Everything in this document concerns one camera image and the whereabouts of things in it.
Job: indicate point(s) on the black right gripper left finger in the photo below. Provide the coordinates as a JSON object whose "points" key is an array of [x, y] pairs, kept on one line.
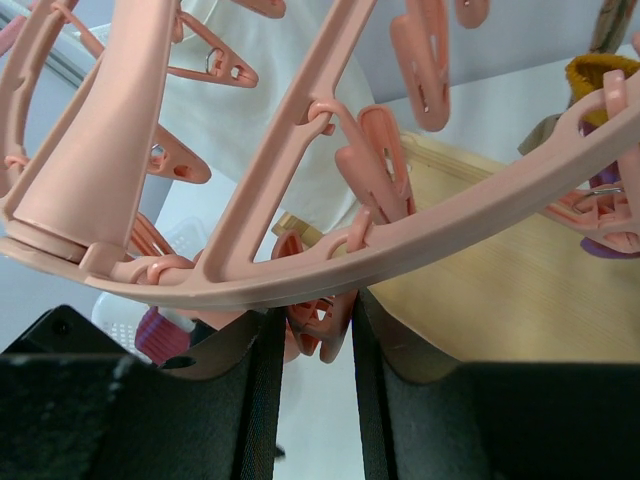
{"points": [[75, 405]]}

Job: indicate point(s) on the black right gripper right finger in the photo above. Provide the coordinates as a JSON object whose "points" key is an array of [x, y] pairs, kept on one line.
{"points": [[426, 415]]}

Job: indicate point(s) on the white plastic basket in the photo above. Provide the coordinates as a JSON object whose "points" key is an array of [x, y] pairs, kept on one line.
{"points": [[120, 318]]}

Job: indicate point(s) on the beige argyle sock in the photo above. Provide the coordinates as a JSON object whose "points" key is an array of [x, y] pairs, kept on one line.
{"points": [[610, 27]]}

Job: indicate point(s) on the pink clothes hanger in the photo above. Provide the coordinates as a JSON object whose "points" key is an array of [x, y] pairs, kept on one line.
{"points": [[10, 32]]}

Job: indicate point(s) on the magenta striped sock yellow cuff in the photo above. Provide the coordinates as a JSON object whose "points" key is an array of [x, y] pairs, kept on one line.
{"points": [[163, 334]]}

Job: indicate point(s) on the wooden clothes rack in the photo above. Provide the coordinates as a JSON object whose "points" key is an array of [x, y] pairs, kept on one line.
{"points": [[533, 260]]}

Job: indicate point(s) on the white camisole top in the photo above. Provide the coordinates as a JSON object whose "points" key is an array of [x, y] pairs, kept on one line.
{"points": [[225, 125]]}

